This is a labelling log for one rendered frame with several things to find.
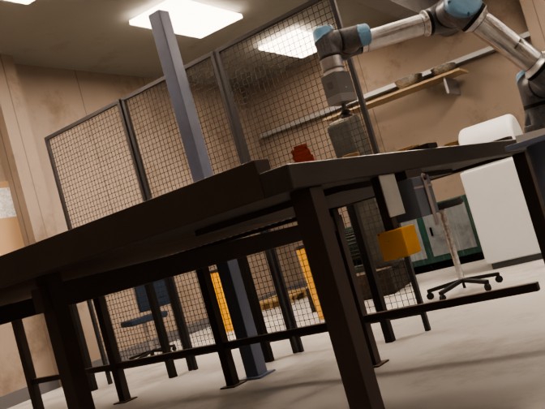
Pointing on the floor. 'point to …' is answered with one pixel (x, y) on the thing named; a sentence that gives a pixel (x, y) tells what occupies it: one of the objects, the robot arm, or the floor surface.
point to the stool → (457, 259)
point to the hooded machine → (499, 200)
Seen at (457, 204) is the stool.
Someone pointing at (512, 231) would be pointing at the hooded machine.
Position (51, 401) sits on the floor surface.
